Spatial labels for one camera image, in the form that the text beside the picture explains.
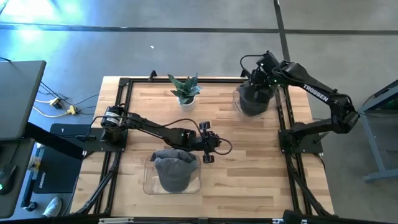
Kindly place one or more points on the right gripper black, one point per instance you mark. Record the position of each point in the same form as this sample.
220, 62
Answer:
264, 76

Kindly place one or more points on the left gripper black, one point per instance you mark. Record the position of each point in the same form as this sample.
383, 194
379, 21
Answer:
210, 141

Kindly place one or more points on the grey baseball cap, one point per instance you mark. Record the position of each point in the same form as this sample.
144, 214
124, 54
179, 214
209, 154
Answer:
174, 152
175, 174

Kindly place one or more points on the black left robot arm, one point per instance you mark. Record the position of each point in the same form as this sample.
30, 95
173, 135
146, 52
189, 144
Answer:
155, 129

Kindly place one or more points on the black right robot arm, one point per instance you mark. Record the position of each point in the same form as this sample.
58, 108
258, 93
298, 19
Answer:
317, 93

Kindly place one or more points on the clear plastic bin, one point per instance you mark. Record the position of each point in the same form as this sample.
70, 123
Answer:
148, 186
280, 101

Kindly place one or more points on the white plant pot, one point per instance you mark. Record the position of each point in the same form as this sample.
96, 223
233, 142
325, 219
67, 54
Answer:
188, 106

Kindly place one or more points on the green succulent plant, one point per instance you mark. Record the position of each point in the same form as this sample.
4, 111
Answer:
185, 90

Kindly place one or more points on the black Trossen device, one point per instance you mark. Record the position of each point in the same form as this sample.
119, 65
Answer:
298, 217

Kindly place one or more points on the black mat with white mark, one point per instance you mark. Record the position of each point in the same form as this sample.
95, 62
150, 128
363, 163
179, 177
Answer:
71, 129

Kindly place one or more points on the black Trossen case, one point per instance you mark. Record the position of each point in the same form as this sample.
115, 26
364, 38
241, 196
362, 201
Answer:
59, 174

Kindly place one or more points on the black diagonal desk beam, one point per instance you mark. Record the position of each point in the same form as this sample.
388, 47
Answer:
53, 140

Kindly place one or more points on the person's white shoe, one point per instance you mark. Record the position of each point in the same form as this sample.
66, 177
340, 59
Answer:
53, 207

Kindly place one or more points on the black round caster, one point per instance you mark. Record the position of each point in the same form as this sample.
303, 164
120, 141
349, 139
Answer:
30, 206

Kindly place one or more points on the dark grey desk surface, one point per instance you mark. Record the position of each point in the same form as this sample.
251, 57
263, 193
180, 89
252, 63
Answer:
18, 149

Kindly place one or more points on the grey desk top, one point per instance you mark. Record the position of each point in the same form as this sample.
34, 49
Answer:
18, 93

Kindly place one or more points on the black computer mouse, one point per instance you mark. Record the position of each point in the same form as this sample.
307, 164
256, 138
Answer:
6, 179

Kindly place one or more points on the black aluminium table frame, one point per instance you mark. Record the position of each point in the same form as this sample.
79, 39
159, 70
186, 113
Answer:
217, 80

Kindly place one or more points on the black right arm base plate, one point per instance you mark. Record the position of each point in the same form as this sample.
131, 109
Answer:
312, 146

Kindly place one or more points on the white frame bracket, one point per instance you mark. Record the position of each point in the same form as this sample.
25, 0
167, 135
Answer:
115, 220
277, 221

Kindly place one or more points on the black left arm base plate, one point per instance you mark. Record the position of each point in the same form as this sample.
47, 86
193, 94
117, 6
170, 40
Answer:
93, 146

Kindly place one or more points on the grey metal table frame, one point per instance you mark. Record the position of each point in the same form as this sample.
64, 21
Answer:
374, 144

